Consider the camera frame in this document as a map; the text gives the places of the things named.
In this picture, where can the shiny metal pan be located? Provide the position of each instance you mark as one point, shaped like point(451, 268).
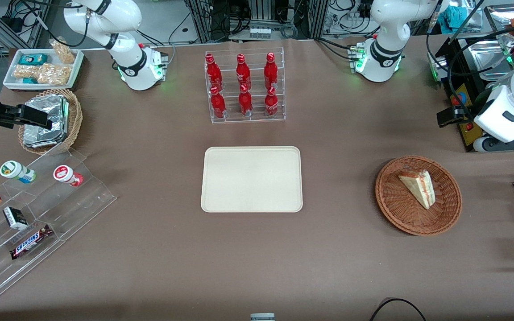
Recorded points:
point(484, 58)

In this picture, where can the round brown wicker basket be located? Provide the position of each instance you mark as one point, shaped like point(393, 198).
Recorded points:
point(400, 209)

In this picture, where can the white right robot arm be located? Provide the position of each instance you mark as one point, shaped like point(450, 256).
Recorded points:
point(132, 67)

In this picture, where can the triangular sandwich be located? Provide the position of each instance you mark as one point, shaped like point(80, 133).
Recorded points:
point(420, 187)

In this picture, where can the cream plastic tray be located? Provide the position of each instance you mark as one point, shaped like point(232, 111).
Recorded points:
point(252, 178)

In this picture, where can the small black white box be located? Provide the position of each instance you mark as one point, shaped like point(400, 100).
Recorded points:
point(15, 218)

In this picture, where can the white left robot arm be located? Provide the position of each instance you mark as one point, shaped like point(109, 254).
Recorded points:
point(382, 58)

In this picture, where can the clear acrylic bottle rack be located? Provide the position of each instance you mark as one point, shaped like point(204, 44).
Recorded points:
point(257, 119)

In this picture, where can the foil wrapped packet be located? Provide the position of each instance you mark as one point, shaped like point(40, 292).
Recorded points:
point(38, 138)
point(47, 104)

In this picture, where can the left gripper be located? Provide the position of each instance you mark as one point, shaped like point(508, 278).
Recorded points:
point(463, 113)

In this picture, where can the snickers chocolate bar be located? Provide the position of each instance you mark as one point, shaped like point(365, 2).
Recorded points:
point(30, 241)

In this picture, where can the small grey device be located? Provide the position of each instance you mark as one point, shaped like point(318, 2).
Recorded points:
point(262, 317)

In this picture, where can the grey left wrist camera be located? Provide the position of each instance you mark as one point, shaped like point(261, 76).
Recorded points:
point(484, 145)

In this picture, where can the clear acrylic stepped shelf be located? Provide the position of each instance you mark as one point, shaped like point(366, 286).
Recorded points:
point(74, 209)

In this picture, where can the red capped yogurt bottle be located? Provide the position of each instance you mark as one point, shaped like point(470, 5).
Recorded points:
point(66, 174)

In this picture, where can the clear bag of nuts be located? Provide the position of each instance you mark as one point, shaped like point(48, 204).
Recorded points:
point(54, 74)
point(64, 51)
point(26, 71)

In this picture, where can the yellow emergency stop box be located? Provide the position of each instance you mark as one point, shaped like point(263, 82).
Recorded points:
point(461, 99)

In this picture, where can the small deep wicker basket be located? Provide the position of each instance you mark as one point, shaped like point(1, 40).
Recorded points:
point(75, 116)

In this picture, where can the white rectangular snack tray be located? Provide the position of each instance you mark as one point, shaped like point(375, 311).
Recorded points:
point(11, 80)

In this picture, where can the teal cloth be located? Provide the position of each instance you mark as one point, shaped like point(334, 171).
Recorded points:
point(455, 17)

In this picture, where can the teal snack box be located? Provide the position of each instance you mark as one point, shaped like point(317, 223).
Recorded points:
point(33, 59)
point(29, 80)

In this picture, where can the green capped yogurt bottle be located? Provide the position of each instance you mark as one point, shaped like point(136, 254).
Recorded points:
point(15, 171)

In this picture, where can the red cola bottle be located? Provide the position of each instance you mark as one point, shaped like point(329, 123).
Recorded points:
point(245, 103)
point(271, 104)
point(242, 73)
point(271, 72)
point(213, 73)
point(217, 105)

